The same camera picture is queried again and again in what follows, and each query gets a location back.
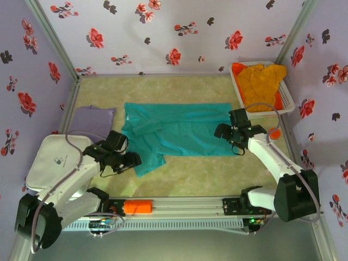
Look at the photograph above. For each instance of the teal t-shirt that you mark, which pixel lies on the teal t-shirt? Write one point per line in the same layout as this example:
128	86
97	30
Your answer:
185	133

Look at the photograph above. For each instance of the small orange round object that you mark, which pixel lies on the small orange round object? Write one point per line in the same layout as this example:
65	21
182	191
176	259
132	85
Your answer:
275	133

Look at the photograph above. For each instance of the folded lavender t-shirt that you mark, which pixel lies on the folded lavender t-shirt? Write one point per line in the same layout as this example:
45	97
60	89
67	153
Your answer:
93	119

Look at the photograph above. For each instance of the orange-red t-shirt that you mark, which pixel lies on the orange-red t-shirt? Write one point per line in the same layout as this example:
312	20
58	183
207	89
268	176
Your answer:
278	100

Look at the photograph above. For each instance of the white plastic basket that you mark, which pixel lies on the white plastic basket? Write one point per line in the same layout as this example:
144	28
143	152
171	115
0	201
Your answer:
285	100

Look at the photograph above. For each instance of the white zipped pouch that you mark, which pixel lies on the white zipped pouch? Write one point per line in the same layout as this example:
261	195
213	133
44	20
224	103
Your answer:
51	155

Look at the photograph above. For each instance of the green circuit board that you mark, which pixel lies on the green circuit board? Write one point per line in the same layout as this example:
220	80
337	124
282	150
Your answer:
101	224

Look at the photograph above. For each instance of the orange block on rail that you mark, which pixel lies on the orange block on rail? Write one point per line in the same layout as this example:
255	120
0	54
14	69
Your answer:
137	207

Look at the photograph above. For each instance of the aluminium side frame bar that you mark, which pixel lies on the aluminium side frame bar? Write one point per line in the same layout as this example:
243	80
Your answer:
68	106
293	146

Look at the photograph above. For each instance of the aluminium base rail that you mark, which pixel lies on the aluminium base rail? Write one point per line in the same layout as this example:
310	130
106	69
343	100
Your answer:
190	207

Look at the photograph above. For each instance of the aluminium frame post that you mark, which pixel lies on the aluminium frame post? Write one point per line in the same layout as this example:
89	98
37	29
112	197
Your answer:
296	30
51	38

